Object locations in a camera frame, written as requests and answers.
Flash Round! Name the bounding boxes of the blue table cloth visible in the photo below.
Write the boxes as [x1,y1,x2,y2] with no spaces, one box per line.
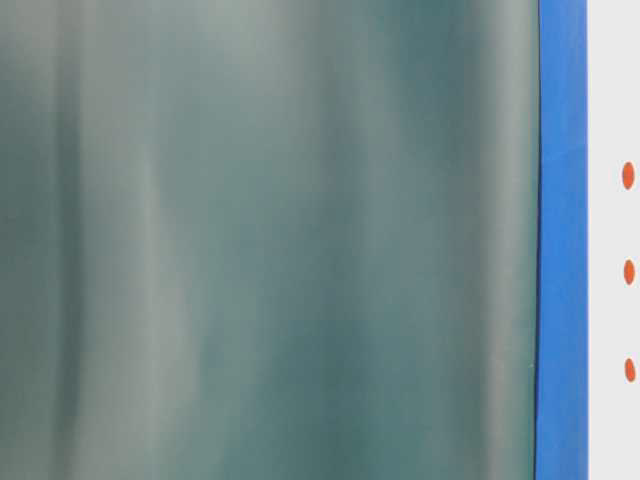
[535,1,588,479]

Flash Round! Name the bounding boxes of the white work board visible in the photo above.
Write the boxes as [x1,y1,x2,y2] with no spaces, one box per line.
[587,1,639,479]

